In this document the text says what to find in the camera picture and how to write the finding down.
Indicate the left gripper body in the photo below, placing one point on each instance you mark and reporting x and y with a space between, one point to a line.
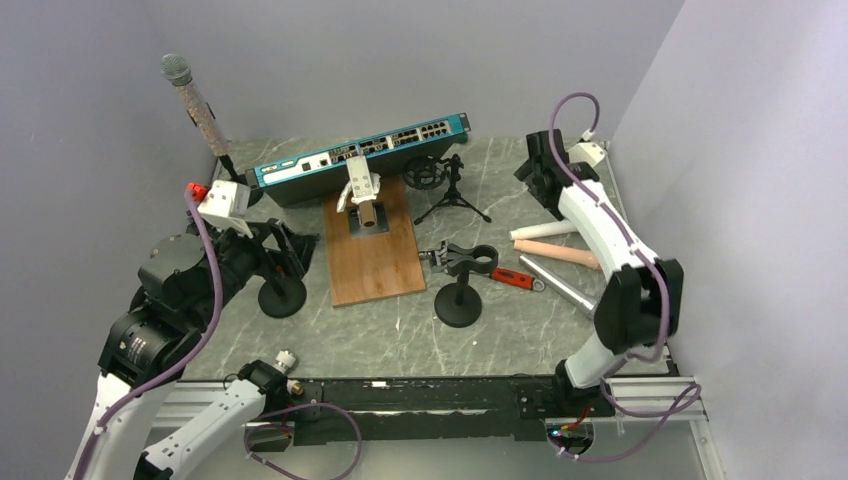
267 260

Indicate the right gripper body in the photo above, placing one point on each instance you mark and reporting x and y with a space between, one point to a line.
532 184

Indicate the white microphone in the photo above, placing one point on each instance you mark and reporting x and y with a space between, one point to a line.
543 230

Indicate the glitter mic stand base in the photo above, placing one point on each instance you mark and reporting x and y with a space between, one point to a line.
254 195

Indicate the pink microphone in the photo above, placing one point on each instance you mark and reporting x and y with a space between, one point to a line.
568 254

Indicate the silver microphone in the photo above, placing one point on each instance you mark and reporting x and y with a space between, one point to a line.
582 302

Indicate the black clamp mic stand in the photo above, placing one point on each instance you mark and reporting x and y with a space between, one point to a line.
458 304

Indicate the glitter microphone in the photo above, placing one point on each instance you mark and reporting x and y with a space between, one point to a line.
177 71

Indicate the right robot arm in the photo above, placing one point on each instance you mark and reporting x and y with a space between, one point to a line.
640 305

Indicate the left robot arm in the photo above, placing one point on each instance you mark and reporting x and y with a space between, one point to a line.
184 286

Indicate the black round base stand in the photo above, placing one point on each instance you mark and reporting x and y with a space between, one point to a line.
282 297

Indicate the wooden board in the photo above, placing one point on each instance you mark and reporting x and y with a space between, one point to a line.
373 267

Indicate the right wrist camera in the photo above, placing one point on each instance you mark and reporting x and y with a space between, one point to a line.
589 152

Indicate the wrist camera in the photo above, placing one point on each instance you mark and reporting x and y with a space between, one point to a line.
223 205
589 152

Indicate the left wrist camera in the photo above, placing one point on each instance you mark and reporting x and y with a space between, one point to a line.
223 205

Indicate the white metal lever handle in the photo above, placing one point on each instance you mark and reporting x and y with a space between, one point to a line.
361 189

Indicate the red handled adjustable wrench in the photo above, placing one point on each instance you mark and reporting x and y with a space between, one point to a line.
513 278

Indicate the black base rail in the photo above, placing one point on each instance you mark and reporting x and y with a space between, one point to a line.
519 406

